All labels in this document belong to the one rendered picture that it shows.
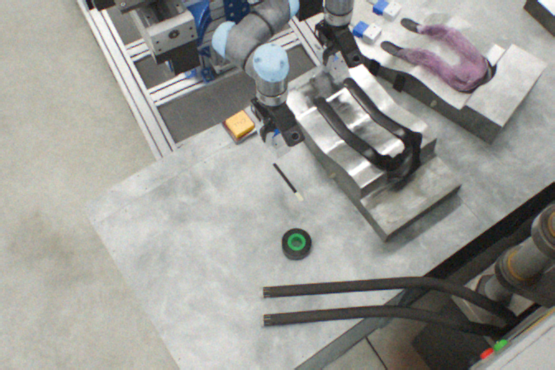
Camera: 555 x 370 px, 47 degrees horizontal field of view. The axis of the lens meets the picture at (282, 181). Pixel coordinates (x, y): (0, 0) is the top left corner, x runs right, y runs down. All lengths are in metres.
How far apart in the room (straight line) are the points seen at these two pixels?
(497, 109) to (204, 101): 1.25
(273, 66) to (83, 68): 1.82
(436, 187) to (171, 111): 1.26
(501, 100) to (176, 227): 0.97
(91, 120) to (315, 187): 1.41
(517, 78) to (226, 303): 1.03
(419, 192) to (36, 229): 1.64
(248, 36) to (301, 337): 0.76
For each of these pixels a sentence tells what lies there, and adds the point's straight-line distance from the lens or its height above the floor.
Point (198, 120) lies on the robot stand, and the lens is 2.62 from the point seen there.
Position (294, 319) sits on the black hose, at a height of 0.84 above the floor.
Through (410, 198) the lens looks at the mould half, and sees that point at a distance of 1.76.
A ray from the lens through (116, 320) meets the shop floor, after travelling 2.59.
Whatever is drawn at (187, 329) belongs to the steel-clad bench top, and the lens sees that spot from 1.71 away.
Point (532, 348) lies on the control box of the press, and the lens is 1.06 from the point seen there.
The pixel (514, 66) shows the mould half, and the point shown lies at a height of 0.91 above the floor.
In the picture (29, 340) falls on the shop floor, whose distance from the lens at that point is 2.68.
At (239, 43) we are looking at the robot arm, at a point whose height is 1.28.
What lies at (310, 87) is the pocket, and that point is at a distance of 1.90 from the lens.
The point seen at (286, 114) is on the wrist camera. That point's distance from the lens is 1.55.
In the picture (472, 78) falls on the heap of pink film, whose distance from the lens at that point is 1.95.
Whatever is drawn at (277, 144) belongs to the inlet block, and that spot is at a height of 0.96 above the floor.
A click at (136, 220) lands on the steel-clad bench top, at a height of 0.80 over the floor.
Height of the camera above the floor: 2.45
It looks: 65 degrees down
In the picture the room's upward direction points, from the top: 1 degrees counter-clockwise
